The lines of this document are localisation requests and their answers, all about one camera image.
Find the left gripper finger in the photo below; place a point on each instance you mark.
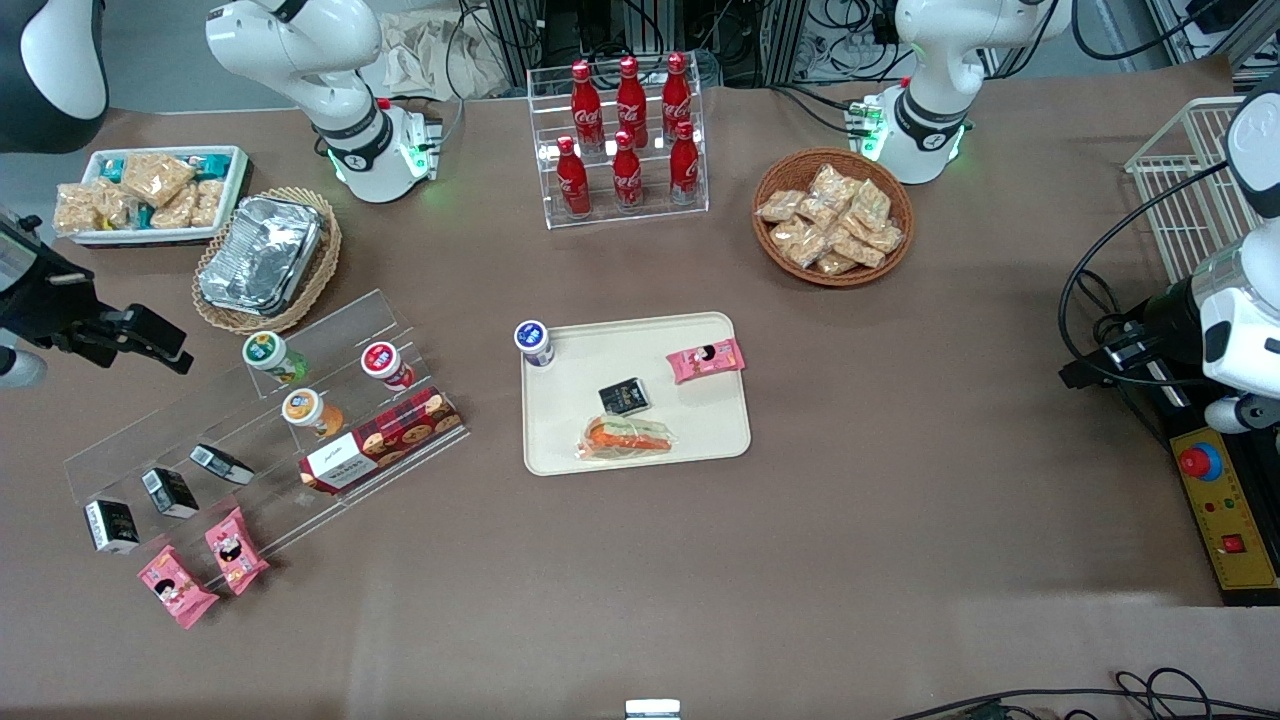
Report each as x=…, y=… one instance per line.
x=1092, y=371
x=1125, y=349

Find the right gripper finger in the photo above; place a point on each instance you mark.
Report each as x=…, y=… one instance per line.
x=150, y=327
x=165, y=358

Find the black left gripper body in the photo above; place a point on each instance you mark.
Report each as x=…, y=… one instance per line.
x=1166, y=309

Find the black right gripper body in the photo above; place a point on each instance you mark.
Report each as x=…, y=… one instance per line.
x=42, y=297

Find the plastic-wrapped triangle sandwich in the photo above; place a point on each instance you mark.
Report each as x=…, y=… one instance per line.
x=630, y=438

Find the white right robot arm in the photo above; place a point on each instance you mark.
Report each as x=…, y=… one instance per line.
x=290, y=50

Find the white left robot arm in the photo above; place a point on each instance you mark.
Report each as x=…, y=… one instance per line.
x=935, y=60

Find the silver foil tray stack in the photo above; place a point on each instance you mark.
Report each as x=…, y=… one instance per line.
x=262, y=255

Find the beige serving tray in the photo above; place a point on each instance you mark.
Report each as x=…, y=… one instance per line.
x=705, y=415

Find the clear rice cracker packet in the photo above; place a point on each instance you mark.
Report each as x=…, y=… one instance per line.
x=818, y=212
x=790, y=233
x=836, y=263
x=118, y=205
x=780, y=205
x=808, y=252
x=872, y=205
x=158, y=178
x=176, y=210
x=76, y=210
x=858, y=248
x=835, y=185
x=207, y=203

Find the green-lid cup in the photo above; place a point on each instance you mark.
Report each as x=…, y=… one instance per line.
x=266, y=352

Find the small black snack box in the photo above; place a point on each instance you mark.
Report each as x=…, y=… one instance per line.
x=112, y=526
x=170, y=492
x=624, y=397
x=222, y=464

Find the orange-lid cup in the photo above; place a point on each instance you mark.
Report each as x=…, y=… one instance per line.
x=305, y=408

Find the white rectangular bin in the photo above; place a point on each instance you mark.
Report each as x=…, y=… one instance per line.
x=235, y=185

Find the teal snack packet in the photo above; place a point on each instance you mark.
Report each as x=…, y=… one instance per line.
x=213, y=165

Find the yellow emergency stop box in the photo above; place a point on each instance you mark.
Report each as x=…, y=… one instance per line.
x=1235, y=500

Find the oval wicker basket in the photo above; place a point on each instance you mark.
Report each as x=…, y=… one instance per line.
x=325, y=255

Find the clear acrylic tiered shelf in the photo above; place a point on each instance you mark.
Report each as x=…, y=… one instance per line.
x=360, y=318

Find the pink snack packet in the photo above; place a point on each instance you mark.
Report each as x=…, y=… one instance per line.
x=236, y=550
x=705, y=360
x=176, y=588

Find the red-lid cup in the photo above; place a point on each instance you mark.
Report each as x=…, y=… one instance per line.
x=383, y=362

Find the red plaid cookie box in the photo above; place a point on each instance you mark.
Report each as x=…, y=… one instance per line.
x=385, y=440

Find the round wicker basket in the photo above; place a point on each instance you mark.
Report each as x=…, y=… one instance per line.
x=775, y=255

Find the blue-lid cup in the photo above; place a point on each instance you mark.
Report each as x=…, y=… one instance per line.
x=533, y=340

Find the crumpled white cloth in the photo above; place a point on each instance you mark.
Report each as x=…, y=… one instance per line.
x=440, y=55

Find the red cola bottle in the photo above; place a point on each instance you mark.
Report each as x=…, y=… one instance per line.
x=631, y=100
x=676, y=95
x=573, y=185
x=586, y=105
x=684, y=168
x=627, y=178

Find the aluminium equipment rack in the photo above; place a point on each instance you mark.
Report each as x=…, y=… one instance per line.
x=520, y=30

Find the clear acrylic bottle rack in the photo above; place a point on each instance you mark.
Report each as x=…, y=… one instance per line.
x=620, y=218

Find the small white block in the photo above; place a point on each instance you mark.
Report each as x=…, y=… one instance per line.
x=652, y=709

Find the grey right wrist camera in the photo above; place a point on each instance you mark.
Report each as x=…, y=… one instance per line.
x=20, y=366

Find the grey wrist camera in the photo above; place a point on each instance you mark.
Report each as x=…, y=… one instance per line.
x=20, y=366
x=1235, y=413

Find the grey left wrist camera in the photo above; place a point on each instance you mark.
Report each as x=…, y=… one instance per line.
x=1235, y=413

